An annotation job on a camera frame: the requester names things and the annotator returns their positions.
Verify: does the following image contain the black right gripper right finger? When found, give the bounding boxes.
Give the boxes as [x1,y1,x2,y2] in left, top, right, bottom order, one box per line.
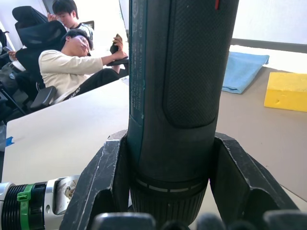
[210,132,300,227]

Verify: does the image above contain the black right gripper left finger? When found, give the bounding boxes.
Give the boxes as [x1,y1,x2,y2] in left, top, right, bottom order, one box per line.
[59,129,132,230]

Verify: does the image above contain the dark green electric screwdriver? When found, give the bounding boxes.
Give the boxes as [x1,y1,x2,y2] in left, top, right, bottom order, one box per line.
[127,0,240,228]

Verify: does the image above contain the yellow sponge block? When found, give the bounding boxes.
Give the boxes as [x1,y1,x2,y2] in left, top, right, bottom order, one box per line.
[263,71,307,113]

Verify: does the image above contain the person in cream sweater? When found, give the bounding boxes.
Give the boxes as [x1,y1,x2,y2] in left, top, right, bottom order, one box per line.
[38,29,130,102]

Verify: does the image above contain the light blue folded cloth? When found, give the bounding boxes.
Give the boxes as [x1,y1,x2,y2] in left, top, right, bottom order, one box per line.
[221,51,270,94]

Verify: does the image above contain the black smartphone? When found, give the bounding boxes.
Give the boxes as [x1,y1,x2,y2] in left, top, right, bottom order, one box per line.
[109,33,124,55]

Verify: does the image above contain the person holding grey phone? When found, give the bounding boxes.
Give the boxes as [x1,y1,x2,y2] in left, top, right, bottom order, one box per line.
[0,28,19,63]

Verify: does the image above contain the black mesh office chair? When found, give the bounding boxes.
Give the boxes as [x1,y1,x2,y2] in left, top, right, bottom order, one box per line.
[14,20,68,111]

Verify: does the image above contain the person in striped shirt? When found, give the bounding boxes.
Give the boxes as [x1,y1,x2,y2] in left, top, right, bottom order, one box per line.
[47,0,94,40]

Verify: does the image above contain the black high-back office chair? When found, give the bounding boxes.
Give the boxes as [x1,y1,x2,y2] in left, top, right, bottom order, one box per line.
[12,5,50,24]

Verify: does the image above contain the green cable tie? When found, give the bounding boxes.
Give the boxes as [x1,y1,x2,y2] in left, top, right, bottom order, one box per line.
[17,184,33,230]

